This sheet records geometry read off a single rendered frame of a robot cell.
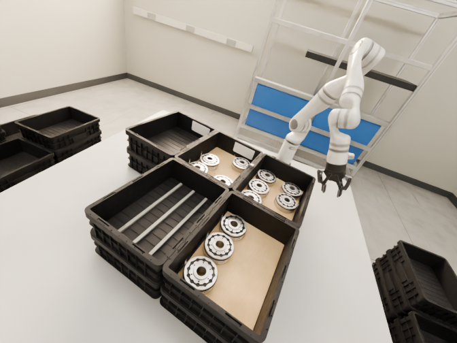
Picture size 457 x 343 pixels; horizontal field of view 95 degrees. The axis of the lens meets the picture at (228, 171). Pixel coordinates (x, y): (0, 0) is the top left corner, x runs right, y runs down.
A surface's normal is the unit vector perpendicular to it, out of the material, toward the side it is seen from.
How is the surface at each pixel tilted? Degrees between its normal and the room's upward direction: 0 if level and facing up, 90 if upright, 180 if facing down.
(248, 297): 0
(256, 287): 0
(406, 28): 90
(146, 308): 0
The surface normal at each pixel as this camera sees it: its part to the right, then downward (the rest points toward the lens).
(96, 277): 0.24, -0.77
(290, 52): -0.31, 0.52
